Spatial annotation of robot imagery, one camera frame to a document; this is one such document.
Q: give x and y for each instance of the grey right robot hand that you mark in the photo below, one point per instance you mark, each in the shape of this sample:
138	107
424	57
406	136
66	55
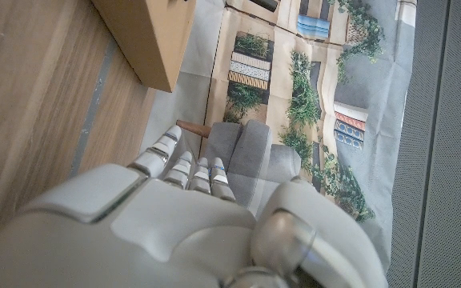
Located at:
166	240

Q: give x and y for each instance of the brown cardboard packing box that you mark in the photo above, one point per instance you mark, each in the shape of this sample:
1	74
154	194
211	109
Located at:
150	36

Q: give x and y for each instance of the grey tape strip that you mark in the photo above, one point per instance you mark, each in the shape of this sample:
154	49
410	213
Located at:
94	100

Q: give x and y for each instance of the printed garden backdrop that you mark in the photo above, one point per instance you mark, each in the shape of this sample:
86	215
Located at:
294	80

